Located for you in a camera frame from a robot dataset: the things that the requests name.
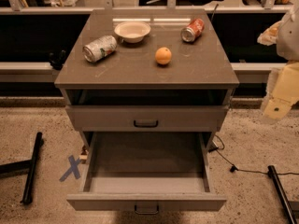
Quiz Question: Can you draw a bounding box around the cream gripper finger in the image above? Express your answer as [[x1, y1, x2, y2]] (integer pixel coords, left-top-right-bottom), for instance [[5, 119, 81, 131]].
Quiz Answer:
[[261, 61, 299, 121], [257, 21, 281, 46]]

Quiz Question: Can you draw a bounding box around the silver green 7up can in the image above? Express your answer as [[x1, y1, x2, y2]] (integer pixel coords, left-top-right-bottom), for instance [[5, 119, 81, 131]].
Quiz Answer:
[[82, 35, 117, 63]]

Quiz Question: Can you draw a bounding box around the red soda can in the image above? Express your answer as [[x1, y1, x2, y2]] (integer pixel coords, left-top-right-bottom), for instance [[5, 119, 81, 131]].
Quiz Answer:
[[180, 19, 205, 43]]

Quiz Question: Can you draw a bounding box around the grey drawer cabinet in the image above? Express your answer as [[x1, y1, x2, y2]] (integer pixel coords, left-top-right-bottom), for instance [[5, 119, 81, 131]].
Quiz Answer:
[[55, 7, 238, 146]]

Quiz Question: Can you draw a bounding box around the open grey middle drawer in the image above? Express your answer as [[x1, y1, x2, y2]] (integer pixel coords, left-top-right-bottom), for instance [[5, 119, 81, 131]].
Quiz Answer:
[[67, 132, 226, 215]]

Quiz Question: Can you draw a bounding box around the closed grey top drawer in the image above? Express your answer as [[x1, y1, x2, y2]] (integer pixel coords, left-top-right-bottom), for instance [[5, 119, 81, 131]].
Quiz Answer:
[[66, 105, 228, 132]]

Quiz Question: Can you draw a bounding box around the black floor stand right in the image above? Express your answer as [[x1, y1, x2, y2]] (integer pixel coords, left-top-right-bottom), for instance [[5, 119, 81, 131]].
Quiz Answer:
[[268, 165, 299, 224]]

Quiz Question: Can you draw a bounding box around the black floor stand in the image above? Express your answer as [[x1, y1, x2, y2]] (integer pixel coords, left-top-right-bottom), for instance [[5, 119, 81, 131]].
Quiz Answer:
[[268, 165, 299, 224], [0, 132, 44, 205]]

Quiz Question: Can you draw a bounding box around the orange fruit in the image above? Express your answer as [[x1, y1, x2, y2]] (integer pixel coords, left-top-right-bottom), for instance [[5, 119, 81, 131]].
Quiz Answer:
[[155, 47, 172, 65]]

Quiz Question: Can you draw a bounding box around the white bowl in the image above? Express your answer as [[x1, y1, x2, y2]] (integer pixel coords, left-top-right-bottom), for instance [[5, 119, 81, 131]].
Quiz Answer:
[[114, 21, 150, 44]]

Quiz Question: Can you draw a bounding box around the blue tape cross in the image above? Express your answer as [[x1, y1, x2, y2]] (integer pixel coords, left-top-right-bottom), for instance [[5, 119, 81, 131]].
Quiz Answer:
[[59, 156, 80, 182]]

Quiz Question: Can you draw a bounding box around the black floor stand left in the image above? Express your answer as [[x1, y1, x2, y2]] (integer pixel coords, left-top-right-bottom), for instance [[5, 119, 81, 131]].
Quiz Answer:
[[0, 132, 44, 205]]

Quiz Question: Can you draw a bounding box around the black cable on floor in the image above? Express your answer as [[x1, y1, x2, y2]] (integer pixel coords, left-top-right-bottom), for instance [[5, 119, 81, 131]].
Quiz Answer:
[[207, 134, 299, 176]]

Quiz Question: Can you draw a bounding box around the black clamp on rail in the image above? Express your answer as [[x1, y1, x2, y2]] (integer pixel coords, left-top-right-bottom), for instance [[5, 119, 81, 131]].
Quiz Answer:
[[49, 50, 66, 70]]

